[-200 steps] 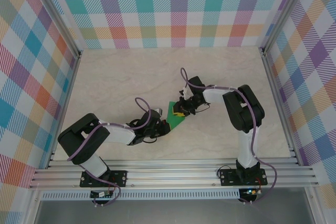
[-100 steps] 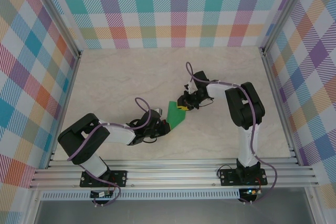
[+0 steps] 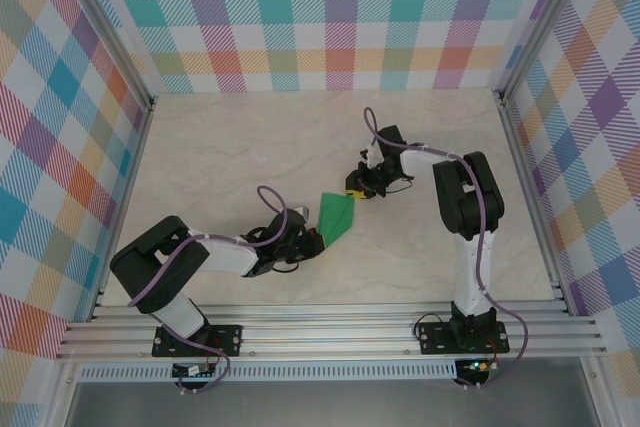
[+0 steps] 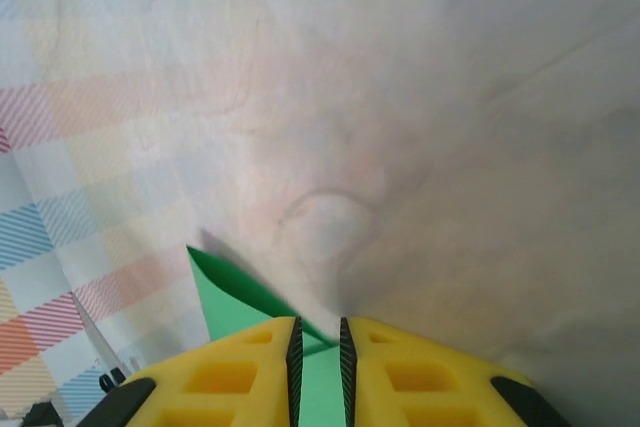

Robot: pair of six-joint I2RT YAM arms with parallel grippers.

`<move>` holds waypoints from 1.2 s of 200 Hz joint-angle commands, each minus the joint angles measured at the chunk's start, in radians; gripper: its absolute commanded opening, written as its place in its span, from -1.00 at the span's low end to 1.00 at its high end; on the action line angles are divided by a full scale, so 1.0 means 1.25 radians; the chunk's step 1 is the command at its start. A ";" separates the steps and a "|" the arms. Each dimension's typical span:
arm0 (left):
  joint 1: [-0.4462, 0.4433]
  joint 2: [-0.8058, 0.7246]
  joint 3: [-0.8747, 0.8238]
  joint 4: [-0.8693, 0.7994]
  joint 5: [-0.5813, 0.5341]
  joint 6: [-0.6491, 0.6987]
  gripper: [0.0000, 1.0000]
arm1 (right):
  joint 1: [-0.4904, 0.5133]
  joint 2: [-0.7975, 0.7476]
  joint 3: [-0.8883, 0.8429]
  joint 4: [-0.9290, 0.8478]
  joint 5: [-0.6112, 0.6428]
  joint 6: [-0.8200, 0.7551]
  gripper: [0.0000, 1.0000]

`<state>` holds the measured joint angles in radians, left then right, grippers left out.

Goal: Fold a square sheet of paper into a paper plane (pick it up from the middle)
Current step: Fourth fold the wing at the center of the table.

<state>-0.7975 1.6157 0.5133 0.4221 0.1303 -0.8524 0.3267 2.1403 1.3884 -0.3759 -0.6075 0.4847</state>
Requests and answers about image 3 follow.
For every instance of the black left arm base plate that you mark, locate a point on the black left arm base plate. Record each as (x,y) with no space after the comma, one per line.
(230,339)

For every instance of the aluminium mounting rail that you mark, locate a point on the aluminium mounting rail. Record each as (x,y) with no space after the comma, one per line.
(325,332)

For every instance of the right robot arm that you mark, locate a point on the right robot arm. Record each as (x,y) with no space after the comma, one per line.
(470,272)

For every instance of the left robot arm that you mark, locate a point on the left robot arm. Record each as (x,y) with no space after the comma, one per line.
(227,257)

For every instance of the left controller circuit board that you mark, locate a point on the left controller circuit board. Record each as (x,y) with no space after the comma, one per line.
(190,371)

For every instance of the green cloth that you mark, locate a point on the green cloth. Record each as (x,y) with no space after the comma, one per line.
(335,219)

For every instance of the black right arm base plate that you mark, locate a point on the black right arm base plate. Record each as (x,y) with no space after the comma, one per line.
(435,339)

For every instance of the controller circuit board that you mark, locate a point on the controller circuit board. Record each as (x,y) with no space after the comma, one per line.
(190,371)
(477,366)

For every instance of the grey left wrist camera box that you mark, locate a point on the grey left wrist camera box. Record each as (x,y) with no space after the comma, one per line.
(302,212)

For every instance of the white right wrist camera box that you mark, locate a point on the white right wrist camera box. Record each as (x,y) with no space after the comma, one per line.
(370,154)

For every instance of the right controller circuit board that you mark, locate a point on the right controller circuit board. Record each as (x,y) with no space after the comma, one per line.
(477,366)

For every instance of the aluminium side rail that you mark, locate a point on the aluminium side rail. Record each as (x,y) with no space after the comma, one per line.
(125,207)
(525,187)

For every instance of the aluminium frame post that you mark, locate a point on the aluminium frame post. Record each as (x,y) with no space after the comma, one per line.
(107,32)
(542,22)

